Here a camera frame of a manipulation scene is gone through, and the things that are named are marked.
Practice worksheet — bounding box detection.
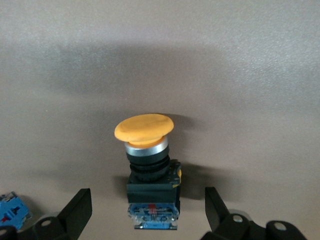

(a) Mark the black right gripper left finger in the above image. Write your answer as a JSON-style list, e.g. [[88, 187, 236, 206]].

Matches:
[[0, 187, 93, 240]]

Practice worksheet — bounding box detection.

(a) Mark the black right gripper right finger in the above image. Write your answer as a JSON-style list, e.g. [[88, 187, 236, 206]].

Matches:
[[201, 186, 309, 240]]

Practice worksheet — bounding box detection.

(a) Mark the yellow mushroom push button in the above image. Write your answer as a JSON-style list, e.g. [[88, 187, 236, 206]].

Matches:
[[114, 113, 183, 230], [0, 191, 34, 231]]

